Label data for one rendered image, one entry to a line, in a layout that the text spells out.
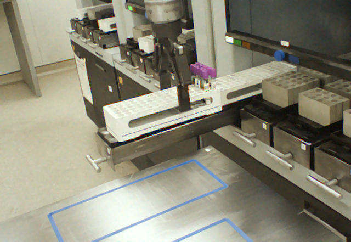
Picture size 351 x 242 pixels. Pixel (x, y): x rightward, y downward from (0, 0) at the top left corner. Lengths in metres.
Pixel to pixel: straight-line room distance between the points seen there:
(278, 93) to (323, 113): 0.17
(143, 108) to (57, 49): 3.75
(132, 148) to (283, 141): 0.40
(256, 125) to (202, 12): 0.49
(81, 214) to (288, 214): 0.41
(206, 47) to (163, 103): 0.52
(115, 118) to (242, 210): 0.38
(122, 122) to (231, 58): 0.54
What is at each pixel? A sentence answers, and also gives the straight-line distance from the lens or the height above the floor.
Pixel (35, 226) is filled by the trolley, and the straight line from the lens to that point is 0.99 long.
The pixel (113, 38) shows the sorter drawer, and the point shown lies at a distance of 2.51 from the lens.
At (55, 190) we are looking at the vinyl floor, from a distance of 2.74.
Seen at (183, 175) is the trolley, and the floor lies 0.82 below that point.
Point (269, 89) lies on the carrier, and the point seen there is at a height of 0.86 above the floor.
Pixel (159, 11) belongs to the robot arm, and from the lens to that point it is 1.10.
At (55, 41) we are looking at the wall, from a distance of 4.83.
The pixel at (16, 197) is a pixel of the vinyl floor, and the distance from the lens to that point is 2.79.
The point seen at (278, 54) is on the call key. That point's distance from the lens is 1.24.
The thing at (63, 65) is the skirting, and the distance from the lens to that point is 4.90.
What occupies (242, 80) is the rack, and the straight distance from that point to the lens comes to 1.42.
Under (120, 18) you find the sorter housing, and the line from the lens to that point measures 2.40.
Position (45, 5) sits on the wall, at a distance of 4.77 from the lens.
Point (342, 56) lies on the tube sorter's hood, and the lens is 1.11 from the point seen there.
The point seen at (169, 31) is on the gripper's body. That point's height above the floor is 1.10.
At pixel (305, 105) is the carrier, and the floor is 0.86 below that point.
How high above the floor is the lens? 1.36
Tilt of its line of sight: 23 degrees down
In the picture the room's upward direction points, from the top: 7 degrees counter-clockwise
